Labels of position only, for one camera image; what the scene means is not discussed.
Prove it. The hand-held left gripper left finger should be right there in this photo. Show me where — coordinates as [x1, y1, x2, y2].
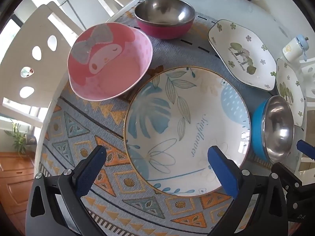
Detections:
[25, 145, 107, 236]

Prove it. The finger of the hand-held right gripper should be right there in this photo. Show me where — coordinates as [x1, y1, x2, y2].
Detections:
[296, 140, 315, 161]
[271, 162, 303, 197]

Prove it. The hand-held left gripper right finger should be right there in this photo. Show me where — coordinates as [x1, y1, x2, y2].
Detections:
[207, 146, 288, 236]

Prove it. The blue steel bowl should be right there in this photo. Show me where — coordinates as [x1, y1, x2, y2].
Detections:
[251, 95, 294, 164]

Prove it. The square floral plate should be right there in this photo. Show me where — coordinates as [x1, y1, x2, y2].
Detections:
[275, 58, 306, 127]
[207, 19, 277, 91]

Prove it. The round blue leaf plate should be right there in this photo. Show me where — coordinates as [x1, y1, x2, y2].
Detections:
[124, 66, 251, 196]

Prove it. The pink cartoon bowl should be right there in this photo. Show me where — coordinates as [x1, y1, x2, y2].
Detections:
[67, 23, 153, 102]

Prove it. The red steel bowl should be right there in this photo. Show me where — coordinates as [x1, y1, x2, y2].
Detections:
[134, 0, 196, 40]

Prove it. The patterned woven table mat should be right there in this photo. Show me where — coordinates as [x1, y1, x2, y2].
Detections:
[37, 0, 296, 236]

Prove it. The potted green plant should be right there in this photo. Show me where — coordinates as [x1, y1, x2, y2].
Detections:
[4, 120, 31, 158]

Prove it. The wooden cabinet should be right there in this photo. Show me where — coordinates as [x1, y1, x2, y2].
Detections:
[0, 152, 37, 217]

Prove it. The white bottle with blue lid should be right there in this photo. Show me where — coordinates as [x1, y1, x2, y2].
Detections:
[282, 35, 309, 63]

